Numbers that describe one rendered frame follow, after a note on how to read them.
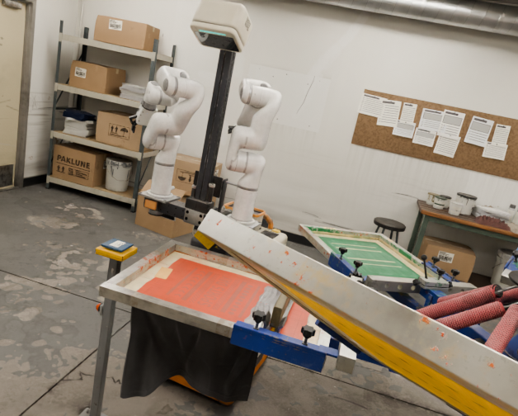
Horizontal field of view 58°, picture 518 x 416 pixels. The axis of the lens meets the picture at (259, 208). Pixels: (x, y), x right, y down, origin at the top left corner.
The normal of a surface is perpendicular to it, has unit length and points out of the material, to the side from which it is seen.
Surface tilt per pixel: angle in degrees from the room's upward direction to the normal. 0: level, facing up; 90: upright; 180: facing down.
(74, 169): 90
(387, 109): 89
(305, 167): 90
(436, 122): 88
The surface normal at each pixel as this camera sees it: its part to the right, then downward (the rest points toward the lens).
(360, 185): -0.24, 0.20
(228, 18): -0.24, -0.27
